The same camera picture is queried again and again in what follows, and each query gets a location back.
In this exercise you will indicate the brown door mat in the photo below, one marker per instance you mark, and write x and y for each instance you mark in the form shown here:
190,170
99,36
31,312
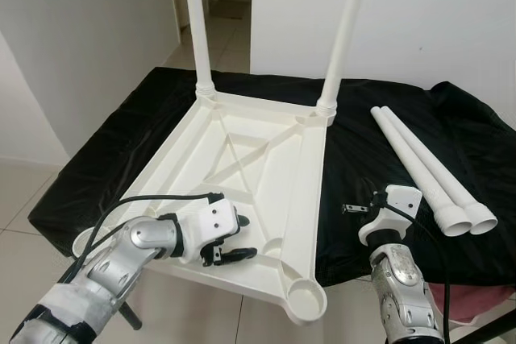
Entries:
230,8

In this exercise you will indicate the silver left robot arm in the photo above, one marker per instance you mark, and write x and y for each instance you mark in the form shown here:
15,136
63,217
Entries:
113,267

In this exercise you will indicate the black cloth table cover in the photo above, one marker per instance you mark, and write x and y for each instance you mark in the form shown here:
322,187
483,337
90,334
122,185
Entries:
121,134

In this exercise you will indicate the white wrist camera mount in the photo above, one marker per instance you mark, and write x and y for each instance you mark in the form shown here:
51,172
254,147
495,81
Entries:
401,199
205,219

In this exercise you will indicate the white plastic table top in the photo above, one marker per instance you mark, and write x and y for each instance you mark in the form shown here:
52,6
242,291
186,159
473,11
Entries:
274,167

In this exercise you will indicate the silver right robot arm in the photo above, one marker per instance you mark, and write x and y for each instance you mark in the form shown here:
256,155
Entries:
403,296

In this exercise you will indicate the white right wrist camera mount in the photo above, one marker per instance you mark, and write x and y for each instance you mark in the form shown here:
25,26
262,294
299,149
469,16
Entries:
401,199

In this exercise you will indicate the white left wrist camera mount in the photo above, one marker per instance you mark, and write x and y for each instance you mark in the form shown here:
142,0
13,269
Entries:
205,219

